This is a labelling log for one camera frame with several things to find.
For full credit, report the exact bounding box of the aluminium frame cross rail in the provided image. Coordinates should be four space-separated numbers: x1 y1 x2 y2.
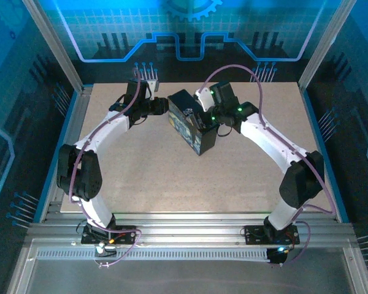
26 212 358 247

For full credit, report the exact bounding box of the aluminium frame side rail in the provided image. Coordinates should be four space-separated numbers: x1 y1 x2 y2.
39 86 94 223

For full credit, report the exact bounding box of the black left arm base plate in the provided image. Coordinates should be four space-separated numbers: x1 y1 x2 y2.
81 224 138 245

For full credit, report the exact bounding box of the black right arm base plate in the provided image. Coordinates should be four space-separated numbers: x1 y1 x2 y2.
243 225 301 246

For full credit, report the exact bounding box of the small black adapter board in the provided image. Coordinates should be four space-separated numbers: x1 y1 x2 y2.
266 246 292 266
94 243 118 258

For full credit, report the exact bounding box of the slotted grey cable duct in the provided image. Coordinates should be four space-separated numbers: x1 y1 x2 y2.
36 248 270 262

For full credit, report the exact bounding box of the black box with painted lid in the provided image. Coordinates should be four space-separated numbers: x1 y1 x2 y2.
167 89 219 157

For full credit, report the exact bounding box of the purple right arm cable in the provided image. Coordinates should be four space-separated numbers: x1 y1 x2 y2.
201 64 337 268

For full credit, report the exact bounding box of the aluminium frame post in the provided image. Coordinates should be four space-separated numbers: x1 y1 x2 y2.
21 0 86 94
297 0 358 92

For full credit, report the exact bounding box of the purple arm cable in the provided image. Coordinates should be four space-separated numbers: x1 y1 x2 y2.
67 67 144 269
201 64 337 268

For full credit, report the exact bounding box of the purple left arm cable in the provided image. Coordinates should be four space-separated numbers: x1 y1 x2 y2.
67 67 144 269

